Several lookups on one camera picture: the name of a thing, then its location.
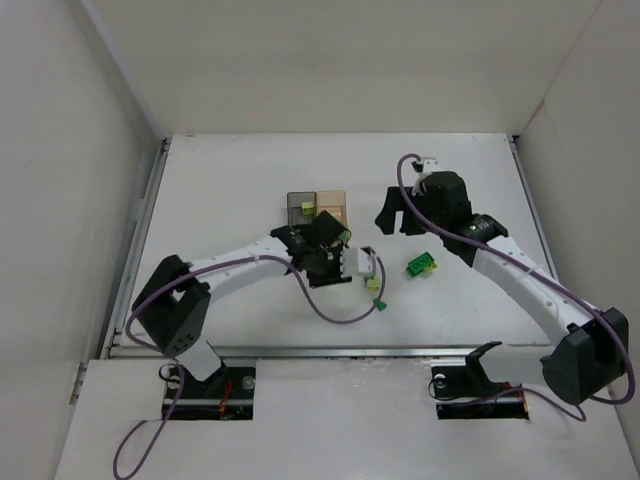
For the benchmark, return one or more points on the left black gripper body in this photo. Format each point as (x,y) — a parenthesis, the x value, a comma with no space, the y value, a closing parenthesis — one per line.
(326,270)

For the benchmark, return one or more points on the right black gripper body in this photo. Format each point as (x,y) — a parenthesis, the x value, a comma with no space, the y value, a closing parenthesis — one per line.
(405,209)

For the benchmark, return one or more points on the lime green small lego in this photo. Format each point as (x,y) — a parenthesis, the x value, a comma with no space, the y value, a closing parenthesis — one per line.
(308,208)

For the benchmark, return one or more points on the pale yellow-green small lego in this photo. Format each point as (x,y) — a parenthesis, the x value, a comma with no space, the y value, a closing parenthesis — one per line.
(373,285)

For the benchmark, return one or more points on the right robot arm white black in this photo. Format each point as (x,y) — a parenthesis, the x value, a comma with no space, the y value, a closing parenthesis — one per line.
(590,346)

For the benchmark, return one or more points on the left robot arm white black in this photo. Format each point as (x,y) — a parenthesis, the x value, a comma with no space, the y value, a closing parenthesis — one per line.
(172,306)

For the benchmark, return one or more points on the dark green long lego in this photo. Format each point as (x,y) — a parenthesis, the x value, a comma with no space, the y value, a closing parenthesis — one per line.
(417,265)

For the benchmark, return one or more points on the grey transparent container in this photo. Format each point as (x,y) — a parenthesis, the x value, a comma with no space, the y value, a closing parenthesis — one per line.
(295,217)

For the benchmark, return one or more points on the orange transparent container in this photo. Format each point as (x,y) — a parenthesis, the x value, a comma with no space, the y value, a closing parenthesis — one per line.
(333,202)

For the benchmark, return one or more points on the dark green sloped lego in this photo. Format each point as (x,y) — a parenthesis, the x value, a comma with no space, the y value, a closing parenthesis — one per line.
(379,304)

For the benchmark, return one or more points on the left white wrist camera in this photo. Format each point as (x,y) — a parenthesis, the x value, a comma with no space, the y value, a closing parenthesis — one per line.
(360,261)

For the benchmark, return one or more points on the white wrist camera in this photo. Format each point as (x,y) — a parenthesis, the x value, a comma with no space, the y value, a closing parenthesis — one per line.
(424,166)
(360,261)

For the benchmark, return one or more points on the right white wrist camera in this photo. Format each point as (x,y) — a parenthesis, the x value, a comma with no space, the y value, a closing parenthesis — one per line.
(424,166)

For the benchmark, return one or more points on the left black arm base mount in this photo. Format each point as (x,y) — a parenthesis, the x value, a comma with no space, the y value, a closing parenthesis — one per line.
(228,396)

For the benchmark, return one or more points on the aluminium front rail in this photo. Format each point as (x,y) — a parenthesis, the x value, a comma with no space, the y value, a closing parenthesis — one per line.
(131,352)

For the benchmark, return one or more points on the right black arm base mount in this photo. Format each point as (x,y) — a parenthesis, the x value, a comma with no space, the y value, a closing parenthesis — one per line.
(460,389)

